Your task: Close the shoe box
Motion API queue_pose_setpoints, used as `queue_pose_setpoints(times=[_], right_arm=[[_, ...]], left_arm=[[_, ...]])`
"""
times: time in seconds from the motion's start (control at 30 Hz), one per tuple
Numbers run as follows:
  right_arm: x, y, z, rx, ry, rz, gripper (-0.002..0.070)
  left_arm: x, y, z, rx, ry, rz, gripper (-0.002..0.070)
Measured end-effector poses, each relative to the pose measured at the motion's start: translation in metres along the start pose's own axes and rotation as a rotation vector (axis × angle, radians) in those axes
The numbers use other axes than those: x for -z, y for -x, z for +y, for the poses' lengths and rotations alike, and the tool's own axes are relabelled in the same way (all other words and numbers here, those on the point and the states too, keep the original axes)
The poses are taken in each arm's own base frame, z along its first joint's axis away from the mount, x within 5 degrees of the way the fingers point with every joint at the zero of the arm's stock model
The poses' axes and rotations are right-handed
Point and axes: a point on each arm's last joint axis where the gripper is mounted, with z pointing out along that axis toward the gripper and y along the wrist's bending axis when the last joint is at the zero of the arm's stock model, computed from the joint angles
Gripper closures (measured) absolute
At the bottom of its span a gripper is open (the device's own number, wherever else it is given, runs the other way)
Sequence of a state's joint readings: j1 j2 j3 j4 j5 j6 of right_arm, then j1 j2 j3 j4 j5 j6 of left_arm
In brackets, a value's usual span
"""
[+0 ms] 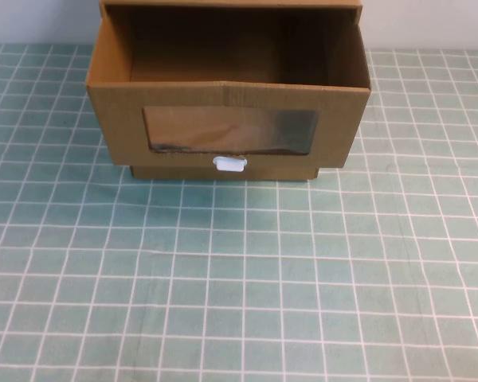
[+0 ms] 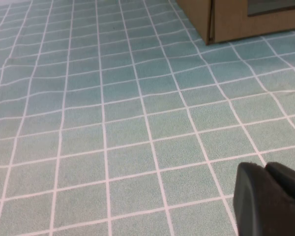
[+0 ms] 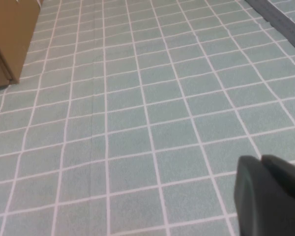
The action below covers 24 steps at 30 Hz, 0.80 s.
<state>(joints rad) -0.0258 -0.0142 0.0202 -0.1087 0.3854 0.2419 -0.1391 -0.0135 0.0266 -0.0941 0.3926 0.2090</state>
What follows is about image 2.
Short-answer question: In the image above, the green checkered tablecloth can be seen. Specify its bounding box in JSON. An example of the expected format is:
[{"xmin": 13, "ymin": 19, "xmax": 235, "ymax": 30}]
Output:
[{"xmin": 0, "ymin": 0, "xmax": 295, "ymax": 236}]

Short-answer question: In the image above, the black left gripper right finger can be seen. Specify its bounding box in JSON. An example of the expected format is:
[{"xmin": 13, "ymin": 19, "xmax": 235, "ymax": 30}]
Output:
[{"xmin": 265, "ymin": 161, "xmax": 295, "ymax": 210}]

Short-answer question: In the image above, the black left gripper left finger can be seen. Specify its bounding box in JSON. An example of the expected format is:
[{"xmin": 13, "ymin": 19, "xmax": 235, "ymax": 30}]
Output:
[{"xmin": 232, "ymin": 161, "xmax": 295, "ymax": 236}]

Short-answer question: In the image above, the cardboard shoe box with window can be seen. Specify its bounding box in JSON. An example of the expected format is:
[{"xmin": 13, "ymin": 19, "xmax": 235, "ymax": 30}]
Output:
[{"xmin": 176, "ymin": 0, "xmax": 295, "ymax": 46}]

